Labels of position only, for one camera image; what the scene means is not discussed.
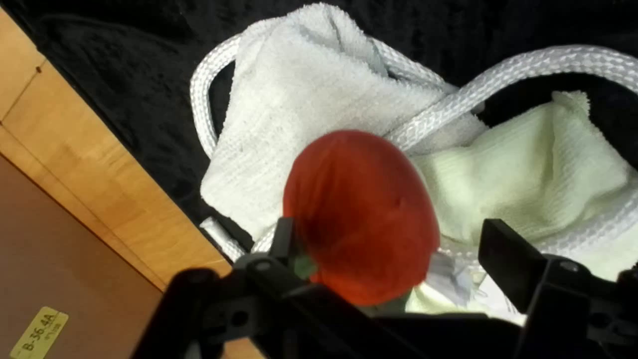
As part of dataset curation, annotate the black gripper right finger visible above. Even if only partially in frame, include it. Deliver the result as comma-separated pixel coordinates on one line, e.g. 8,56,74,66
479,220,638,359

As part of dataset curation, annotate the white towel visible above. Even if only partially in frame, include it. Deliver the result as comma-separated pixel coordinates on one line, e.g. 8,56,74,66
198,2,491,248

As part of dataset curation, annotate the red plush tomato toy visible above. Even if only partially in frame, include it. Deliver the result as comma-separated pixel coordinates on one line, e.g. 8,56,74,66
283,130,439,308

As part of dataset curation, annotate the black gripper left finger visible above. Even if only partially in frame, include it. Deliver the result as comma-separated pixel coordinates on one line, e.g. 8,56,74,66
130,216,427,359

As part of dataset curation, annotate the black table cloth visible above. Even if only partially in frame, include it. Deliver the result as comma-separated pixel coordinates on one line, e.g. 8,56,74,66
0,0,638,228

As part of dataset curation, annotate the labelled cardboard box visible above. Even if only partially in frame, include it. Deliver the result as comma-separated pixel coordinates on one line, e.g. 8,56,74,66
0,152,267,359

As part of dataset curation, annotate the pale yellow cloth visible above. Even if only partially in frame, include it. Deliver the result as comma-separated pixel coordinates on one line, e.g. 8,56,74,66
413,92,636,256

